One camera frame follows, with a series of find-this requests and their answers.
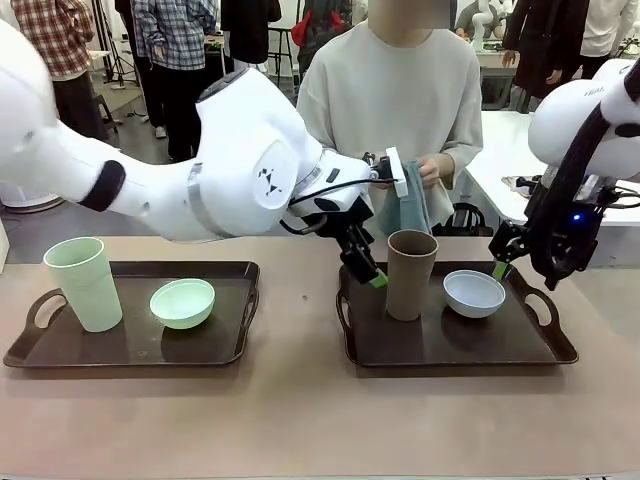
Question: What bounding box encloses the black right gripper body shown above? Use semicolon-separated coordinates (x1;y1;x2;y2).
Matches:
524;187;609;274

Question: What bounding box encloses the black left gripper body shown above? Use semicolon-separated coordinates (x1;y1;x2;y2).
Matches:
319;194;376;256

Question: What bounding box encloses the brown tall cup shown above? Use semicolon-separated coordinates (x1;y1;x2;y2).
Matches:
385;229;440;322

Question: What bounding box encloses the teal cloth mat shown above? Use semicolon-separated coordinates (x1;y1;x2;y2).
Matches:
378;159;432;239

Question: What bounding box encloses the pale blue bowl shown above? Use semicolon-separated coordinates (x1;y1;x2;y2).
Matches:
442;269;506;319

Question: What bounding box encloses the light green bowl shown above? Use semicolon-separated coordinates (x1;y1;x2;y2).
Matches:
149;279;217;331

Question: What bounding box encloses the light green tall cup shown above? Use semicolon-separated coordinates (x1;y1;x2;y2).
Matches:
43;237;124;334

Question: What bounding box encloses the dark brown serving tray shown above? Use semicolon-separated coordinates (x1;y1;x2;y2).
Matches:
335;259;580;369
2;260;261;370

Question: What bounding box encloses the person's left hand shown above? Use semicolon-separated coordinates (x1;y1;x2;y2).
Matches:
417;151;455;191

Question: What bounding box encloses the black bag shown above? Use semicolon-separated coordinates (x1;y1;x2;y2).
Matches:
432;202;495;237

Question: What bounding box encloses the person in cream sweater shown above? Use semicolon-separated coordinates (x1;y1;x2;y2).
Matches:
296;22;484;237

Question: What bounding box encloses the person in black coat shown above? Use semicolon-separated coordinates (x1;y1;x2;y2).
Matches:
502;0;590;115

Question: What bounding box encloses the person with red scarf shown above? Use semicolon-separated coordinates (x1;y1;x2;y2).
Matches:
291;0;371;76

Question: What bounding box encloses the person in blue plaid shirt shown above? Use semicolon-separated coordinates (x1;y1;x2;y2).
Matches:
130;0;221;162

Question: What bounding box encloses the person in red plaid shirt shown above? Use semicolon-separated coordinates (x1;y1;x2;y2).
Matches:
12;0;109;141

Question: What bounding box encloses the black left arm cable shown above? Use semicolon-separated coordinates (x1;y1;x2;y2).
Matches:
279;177;376;236

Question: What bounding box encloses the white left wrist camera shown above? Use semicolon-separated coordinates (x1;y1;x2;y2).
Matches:
362;146;411;198

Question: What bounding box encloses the black braided cable sleeve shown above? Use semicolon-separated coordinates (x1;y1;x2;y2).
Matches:
522;84;631;292

